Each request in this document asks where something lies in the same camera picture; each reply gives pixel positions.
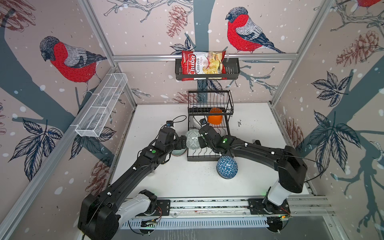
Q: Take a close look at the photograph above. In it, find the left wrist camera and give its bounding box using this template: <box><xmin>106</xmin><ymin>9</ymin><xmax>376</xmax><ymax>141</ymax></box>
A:
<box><xmin>166</xmin><ymin>121</ymin><xmax>174</xmax><ymax>128</ymax></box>

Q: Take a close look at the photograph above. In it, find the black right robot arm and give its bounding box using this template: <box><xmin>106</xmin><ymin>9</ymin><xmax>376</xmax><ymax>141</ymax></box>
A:
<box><xmin>199</xmin><ymin>126</ymin><xmax>308</xmax><ymax>207</ymax></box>

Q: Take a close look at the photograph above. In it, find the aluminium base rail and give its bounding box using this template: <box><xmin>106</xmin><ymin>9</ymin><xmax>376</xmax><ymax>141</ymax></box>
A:
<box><xmin>121</xmin><ymin>195</ymin><xmax>335</xmax><ymax>233</ymax></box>

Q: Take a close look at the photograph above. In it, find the grey green patterned bowl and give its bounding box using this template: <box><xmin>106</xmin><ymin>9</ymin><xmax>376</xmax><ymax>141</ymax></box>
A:
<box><xmin>186</xmin><ymin>129</ymin><xmax>201</xmax><ymax>150</ymax></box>

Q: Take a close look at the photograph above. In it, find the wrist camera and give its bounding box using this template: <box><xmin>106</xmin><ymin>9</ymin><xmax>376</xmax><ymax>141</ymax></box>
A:
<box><xmin>166</xmin><ymin>121</ymin><xmax>174</xmax><ymax>128</ymax></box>
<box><xmin>199</xmin><ymin>118</ymin><xmax>208</xmax><ymax>127</ymax></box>

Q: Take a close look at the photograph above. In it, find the red cassava chips bag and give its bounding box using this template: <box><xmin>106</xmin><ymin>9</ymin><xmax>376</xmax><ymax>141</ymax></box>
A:
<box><xmin>182</xmin><ymin>51</ymin><xmax>226</xmax><ymax>75</ymax></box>

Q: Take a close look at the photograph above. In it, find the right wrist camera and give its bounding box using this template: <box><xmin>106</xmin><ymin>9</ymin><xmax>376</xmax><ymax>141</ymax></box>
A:
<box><xmin>199</xmin><ymin>118</ymin><xmax>208</xmax><ymax>127</ymax></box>

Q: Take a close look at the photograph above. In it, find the black wall shelf basket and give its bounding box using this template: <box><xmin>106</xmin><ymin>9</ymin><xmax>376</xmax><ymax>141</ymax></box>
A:
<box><xmin>175</xmin><ymin>58</ymin><xmax>240</xmax><ymax>81</ymax></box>

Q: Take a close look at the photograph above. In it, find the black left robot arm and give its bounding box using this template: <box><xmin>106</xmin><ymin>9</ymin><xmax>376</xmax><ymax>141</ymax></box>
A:
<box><xmin>78</xmin><ymin>127</ymin><xmax>187</xmax><ymax>240</ymax></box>

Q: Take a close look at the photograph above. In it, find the black wire dish rack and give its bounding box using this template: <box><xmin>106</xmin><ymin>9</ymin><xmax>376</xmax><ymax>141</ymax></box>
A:
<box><xmin>187</xmin><ymin>89</ymin><xmax>235</xmax><ymax>162</ymax></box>

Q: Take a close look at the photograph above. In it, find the white wire mesh basket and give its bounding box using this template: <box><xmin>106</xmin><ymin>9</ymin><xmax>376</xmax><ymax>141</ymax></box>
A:
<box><xmin>75</xmin><ymin>73</ymin><xmax>128</xmax><ymax>138</ymax></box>

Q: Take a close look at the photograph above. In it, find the orange plastic bowl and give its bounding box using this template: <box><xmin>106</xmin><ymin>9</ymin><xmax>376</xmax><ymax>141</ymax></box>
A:
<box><xmin>208</xmin><ymin>108</ymin><xmax>223</xmax><ymax>125</ymax></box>

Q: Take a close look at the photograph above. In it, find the blue patterned bowl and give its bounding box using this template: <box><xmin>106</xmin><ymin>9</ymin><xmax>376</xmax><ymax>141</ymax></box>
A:
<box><xmin>217</xmin><ymin>156</ymin><xmax>238</xmax><ymax>179</ymax></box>

